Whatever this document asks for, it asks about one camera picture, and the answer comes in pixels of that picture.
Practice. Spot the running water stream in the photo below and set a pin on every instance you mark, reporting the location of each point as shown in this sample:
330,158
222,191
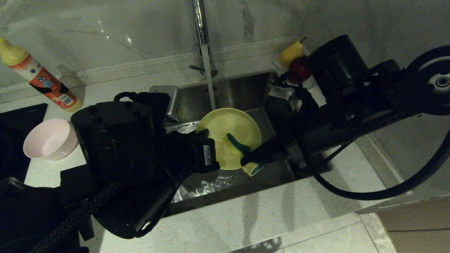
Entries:
209,80

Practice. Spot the stainless steel sink basin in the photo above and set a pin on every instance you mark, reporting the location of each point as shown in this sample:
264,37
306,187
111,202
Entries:
228,182

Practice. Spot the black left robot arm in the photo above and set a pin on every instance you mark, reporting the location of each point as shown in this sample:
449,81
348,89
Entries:
112,147

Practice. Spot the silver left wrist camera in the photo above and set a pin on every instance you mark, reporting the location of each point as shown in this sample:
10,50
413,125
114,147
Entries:
172,100

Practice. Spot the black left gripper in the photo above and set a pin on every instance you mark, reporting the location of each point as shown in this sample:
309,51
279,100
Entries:
190,151

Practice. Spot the pink plastic bowl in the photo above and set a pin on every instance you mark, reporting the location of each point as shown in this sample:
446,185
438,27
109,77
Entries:
49,140

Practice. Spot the black induction cooktop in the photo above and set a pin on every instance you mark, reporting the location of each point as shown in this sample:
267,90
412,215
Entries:
17,123

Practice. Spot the yellow plastic bowl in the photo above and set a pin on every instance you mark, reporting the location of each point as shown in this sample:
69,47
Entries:
228,126

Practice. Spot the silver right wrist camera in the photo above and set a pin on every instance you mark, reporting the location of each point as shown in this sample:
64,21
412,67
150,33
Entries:
281,95

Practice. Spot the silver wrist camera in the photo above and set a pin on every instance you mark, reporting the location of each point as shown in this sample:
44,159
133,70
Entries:
172,100
281,95

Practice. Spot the green and yellow sponge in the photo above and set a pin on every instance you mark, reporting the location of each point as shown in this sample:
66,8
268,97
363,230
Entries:
253,168

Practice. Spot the orange label dish soap bottle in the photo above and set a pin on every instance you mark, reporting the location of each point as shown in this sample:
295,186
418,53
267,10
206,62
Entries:
42,80

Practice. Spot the beige wooden cabinet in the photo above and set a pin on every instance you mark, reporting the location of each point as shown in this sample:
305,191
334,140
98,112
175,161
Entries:
418,225

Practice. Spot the chrome faucet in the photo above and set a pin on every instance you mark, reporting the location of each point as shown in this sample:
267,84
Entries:
200,21

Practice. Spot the small white dish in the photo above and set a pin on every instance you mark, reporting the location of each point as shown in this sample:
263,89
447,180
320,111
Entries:
309,83

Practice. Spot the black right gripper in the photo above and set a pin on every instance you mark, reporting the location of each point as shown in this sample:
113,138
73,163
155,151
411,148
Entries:
316,130

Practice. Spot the yellow pear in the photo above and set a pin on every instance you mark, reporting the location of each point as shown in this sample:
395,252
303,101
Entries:
291,52

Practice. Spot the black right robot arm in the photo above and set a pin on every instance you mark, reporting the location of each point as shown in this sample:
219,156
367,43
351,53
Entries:
369,88

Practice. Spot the dark red apple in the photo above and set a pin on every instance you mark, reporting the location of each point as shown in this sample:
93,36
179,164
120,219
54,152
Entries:
299,68

